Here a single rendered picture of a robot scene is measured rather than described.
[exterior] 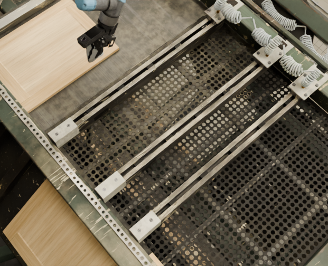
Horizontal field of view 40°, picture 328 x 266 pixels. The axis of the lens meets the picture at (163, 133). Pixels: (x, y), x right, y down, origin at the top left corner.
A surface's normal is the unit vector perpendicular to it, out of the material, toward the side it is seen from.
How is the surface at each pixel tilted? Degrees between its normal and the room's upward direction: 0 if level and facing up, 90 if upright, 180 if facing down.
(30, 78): 58
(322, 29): 90
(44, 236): 90
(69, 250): 90
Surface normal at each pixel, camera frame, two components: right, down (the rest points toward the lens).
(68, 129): 0.02, -0.40
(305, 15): -0.38, -0.02
